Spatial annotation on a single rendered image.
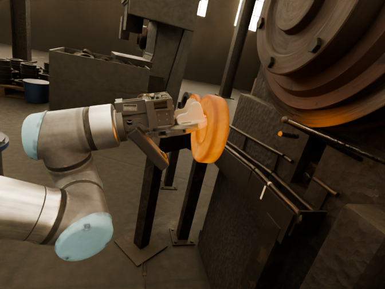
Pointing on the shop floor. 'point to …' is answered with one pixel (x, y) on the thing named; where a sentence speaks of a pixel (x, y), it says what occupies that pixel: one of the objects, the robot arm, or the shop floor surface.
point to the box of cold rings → (91, 79)
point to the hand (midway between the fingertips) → (209, 121)
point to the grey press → (161, 40)
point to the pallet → (18, 75)
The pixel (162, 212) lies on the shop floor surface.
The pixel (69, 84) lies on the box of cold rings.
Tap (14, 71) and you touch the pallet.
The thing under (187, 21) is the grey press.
